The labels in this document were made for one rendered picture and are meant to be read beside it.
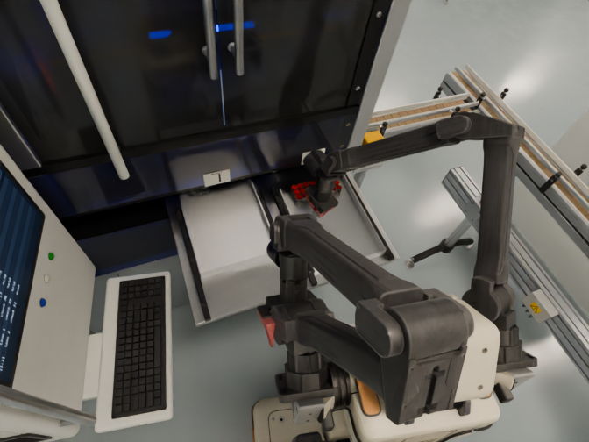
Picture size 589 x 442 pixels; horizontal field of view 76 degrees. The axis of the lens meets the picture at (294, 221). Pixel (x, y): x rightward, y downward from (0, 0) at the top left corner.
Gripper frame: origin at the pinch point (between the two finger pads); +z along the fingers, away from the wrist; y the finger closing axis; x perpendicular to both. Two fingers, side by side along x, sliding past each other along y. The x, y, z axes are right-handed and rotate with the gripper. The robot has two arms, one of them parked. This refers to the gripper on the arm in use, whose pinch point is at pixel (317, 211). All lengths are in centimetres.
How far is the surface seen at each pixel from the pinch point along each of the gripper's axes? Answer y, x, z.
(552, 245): -59, -145, 71
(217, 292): -6.2, 42.3, 4.5
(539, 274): -62, -87, 37
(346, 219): -6.3, -9.2, 4.2
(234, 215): 15.8, 23.9, 4.4
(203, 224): 17.6, 34.7, 4.4
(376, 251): -21.8, -9.9, 4.1
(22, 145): 34, 68, -36
